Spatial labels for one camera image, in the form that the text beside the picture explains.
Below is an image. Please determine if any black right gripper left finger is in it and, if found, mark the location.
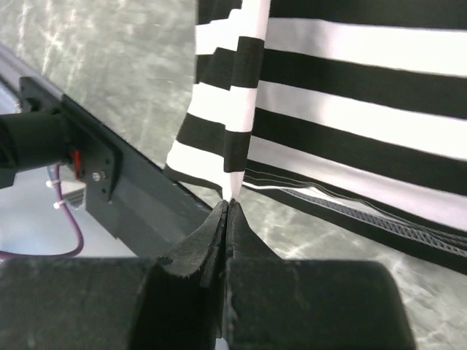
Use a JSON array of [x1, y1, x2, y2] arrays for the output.
[[157, 201, 228, 287]]

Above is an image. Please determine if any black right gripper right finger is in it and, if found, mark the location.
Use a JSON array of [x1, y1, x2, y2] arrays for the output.
[[225, 201, 281, 261]]

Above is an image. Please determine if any black white striped top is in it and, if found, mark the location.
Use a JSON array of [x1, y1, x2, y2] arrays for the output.
[[164, 1, 466, 273]]

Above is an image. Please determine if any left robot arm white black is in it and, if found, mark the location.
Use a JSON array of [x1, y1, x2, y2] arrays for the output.
[[1, 109, 78, 189]]

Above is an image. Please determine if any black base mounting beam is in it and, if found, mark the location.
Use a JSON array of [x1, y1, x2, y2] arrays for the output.
[[19, 77, 211, 257]]

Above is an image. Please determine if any aluminium extrusion rail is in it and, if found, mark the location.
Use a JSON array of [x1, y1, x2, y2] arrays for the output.
[[63, 182, 86, 209]]

